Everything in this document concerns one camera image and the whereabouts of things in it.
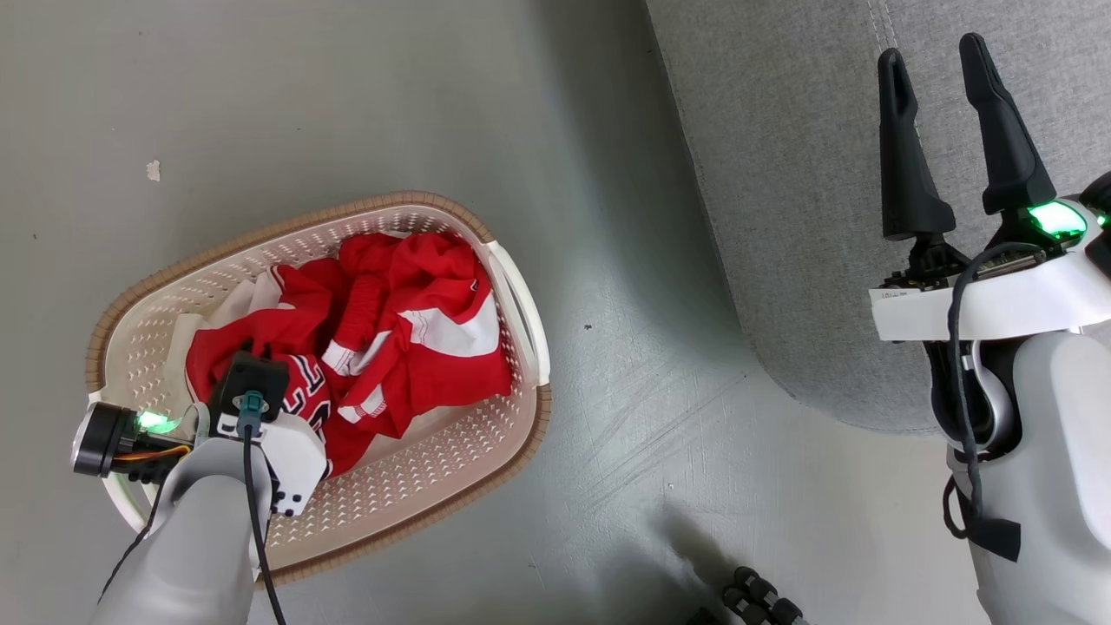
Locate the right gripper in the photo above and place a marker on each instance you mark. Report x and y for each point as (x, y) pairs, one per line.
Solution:
(1024, 299)

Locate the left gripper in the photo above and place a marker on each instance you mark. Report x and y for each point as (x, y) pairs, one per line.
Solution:
(299, 460)

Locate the red garment with diamond emblem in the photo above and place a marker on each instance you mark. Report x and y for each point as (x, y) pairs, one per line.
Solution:
(260, 334)

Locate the red garment with white panels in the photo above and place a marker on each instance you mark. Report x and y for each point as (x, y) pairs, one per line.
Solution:
(451, 373)

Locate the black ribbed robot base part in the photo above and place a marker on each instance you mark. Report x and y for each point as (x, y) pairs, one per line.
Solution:
(755, 595)

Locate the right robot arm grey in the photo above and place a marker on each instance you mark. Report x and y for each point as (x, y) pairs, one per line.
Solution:
(1050, 451)

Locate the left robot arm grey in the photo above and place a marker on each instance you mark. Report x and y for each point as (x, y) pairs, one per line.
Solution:
(191, 555)

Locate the beige plastic laundry basket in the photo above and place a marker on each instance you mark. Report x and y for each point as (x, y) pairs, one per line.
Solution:
(451, 469)

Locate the white cloth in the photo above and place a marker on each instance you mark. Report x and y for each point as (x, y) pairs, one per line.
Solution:
(239, 304)

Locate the grey fabric sofa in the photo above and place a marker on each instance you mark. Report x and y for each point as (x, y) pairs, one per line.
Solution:
(781, 174)

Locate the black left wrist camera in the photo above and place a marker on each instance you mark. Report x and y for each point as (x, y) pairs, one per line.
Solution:
(252, 378)

